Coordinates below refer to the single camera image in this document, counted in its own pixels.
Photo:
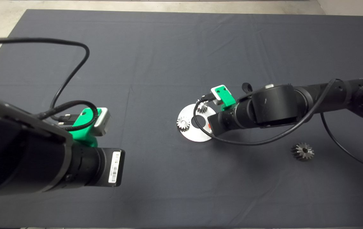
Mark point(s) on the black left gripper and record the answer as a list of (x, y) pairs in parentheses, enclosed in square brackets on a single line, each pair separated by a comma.
[(106, 167)]

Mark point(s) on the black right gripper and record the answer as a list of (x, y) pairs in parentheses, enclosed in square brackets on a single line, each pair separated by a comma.
[(219, 124)]

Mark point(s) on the large steel gear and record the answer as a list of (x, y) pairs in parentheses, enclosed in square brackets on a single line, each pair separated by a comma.
[(302, 151)]

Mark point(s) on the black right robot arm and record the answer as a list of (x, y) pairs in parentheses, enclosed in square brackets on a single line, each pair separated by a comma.
[(274, 105)]

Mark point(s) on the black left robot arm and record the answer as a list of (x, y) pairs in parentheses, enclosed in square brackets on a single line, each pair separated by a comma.
[(16, 152)]

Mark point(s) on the small silver steel gear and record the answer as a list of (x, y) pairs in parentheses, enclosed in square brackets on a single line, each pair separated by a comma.
[(183, 124), (202, 108)]

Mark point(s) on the round metal plate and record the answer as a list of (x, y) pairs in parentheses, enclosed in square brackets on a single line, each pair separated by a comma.
[(195, 136)]

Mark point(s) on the dark grey table cloth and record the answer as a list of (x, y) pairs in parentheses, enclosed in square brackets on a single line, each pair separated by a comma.
[(168, 47)]

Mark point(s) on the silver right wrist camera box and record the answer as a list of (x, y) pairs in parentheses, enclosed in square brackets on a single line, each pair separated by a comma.
[(217, 101)]

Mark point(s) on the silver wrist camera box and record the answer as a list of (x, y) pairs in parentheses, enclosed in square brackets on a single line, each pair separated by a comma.
[(217, 101), (103, 122)]

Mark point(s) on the green right wrist camera mount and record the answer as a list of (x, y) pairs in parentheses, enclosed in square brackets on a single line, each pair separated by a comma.
[(226, 95)]

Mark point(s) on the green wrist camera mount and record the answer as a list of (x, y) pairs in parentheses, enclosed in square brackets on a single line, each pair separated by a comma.
[(226, 95), (82, 133)]

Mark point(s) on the green left wrist camera mount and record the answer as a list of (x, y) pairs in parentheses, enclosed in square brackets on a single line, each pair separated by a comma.
[(82, 133)]

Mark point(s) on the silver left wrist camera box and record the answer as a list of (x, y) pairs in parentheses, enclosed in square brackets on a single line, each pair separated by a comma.
[(103, 122)]

